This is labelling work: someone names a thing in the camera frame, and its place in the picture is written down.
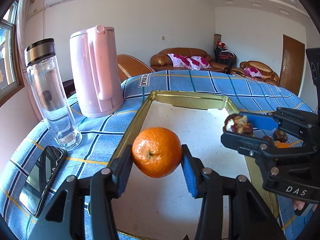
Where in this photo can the floral pillow on armchair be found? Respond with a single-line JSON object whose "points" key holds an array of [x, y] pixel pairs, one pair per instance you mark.
{"points": [[253, 72]]}

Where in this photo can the floral pillow left on sofa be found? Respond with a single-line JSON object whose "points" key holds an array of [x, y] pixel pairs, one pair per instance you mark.
{"points": [[179, 61]]}

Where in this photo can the brown leather armchair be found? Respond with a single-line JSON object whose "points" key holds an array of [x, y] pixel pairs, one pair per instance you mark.
{"points": [[270, 76], [129, 66]]}

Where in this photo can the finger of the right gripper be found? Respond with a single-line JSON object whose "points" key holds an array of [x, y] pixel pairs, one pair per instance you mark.
{"points": [[300, 124], [254, 147]]}

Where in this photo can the person's right hand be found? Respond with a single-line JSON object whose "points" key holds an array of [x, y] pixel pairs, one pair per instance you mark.
{"points": [[298, 205]]}

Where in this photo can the large front mandarin orange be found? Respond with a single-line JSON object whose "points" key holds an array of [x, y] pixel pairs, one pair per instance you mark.
{"points": [[157, 152]]}

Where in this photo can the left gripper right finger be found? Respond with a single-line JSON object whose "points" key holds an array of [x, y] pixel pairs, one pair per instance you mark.
{"points": [[231, 207]]}

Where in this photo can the stacked dark chairs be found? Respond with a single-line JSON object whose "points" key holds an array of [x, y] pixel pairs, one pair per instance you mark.
{"points": [[221, 54]]}

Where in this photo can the floral pillow on sofa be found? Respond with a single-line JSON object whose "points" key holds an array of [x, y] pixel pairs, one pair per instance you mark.
{"points": [[198, 63], [179, 61]]}

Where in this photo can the gold rectangular tin tray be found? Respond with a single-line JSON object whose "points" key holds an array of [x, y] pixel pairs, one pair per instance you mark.
{"points": [[163, 208]]}

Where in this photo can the brown leather three-seat sofa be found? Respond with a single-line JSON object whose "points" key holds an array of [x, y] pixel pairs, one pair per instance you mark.
{"points": [[161, 61]]}

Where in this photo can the pink electric kettle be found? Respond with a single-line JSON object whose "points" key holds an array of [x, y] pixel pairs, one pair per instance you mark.
{"points": [[95, 71]]}

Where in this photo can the black smartphone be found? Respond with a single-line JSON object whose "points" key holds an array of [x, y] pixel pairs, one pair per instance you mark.
{"points": [[38, 183]]}

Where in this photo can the peeling water chestnut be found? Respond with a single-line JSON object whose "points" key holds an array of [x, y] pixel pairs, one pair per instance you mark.
{"points": [[239, 124]]}

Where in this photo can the brown leather armchair right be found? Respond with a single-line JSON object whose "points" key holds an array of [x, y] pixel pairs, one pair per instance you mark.
{"points": [[270, 76]]}

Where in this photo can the clear glass water bottle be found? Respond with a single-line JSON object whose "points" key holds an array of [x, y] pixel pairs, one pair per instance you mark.
{"points": [[47, 88]]}

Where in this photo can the brown leather armchair left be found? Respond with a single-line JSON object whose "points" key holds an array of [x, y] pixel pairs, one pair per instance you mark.
{"points": [[129, 66]]}

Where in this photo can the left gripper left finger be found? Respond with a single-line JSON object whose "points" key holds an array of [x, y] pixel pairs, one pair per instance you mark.
{"points": [[63, 217]]}

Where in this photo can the floral pillow right on sofa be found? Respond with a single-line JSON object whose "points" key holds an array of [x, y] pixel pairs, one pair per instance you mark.
{"points": [[198, 63]]}

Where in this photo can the window with metal frame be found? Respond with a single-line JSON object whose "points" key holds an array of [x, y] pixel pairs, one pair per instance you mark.
{"points": [[11, 77]]}

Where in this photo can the brown wooden door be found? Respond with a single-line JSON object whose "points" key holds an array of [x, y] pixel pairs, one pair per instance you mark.
{"points": [[292, 66]]}

